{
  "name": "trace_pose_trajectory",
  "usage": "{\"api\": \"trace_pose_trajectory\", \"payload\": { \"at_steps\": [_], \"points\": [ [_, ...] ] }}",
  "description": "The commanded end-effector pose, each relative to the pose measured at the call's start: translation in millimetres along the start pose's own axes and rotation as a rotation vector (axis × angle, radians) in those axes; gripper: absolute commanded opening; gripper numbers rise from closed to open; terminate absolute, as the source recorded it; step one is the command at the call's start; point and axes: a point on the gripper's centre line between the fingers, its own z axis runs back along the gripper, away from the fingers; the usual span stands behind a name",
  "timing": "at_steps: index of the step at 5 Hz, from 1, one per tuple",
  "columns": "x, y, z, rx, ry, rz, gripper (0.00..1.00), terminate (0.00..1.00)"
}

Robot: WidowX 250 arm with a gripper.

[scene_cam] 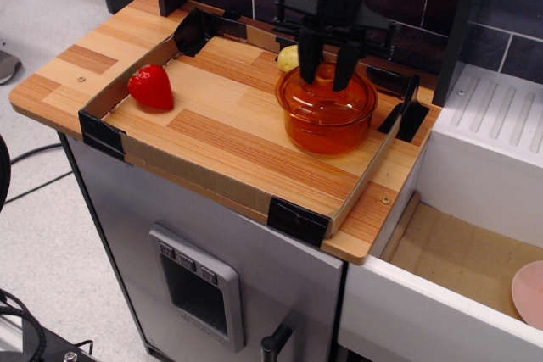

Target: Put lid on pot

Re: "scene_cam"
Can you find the white toy sink unit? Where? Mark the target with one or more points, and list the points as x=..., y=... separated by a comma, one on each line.
x=438, y=284

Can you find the cardboard fence with black tape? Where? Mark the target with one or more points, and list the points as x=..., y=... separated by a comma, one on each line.
x=225, y=138

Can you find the yellow toy potato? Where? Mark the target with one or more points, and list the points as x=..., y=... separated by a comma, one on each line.
x=288, y=58

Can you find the orange transparent pot lid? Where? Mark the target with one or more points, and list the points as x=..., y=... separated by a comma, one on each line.
x=319, y=103

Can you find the orange transparent pot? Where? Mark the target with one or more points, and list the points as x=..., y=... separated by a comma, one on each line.
x=326, y=139

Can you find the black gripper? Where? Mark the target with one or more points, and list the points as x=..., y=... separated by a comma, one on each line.
x=349, y=26

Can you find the grey toy kitchen cabinet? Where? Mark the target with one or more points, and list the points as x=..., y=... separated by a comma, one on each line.
x=203, y=282

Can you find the black upright post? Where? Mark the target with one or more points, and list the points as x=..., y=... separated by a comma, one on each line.
x=452, y=65

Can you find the pink plate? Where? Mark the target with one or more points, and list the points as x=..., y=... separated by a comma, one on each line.
x=526, y=292

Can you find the black cabinet door handle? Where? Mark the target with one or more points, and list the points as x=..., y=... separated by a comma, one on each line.
x=271, y=346

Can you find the red toy strawberry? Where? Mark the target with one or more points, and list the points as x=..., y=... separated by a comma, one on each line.
x=151, y=87

